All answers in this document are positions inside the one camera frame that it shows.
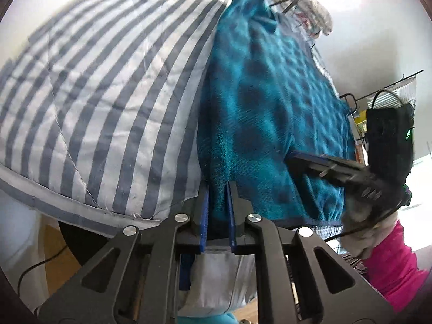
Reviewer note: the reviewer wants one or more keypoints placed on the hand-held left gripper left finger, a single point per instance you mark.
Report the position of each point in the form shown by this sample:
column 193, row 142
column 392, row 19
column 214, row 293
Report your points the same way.
column 204, row 216

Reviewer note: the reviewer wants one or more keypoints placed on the striped hanging towel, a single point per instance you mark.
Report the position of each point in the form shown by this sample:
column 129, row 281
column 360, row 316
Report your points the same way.
column 391, row 99

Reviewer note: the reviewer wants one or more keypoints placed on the person's right hand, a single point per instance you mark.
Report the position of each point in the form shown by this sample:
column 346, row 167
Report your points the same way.
column 364, row 222

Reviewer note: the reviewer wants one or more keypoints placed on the grey white striped blanket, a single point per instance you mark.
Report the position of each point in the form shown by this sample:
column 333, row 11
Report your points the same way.
column 101, row 91

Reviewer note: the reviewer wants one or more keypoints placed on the teal checked fleece garment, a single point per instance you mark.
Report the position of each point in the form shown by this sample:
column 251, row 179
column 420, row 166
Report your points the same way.
column 270, row 108

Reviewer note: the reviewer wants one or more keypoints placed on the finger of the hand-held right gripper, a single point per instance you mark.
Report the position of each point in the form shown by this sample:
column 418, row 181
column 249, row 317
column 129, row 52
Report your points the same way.
column 320, row 162
column 361, row 184

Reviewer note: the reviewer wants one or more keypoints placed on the black clothes rack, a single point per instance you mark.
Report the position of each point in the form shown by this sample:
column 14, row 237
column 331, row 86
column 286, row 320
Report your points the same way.
column 398, row 82

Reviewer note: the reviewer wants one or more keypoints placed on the person's dark striped clothing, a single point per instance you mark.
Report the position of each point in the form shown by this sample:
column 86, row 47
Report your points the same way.
column 352, row 263

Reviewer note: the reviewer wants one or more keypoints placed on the floral folded quilt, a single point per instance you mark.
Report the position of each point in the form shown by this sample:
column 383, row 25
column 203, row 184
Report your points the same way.
column 303, row 13

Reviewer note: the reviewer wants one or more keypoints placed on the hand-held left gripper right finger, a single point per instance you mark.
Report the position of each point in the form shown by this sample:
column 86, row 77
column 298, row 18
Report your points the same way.
column 232, row 216

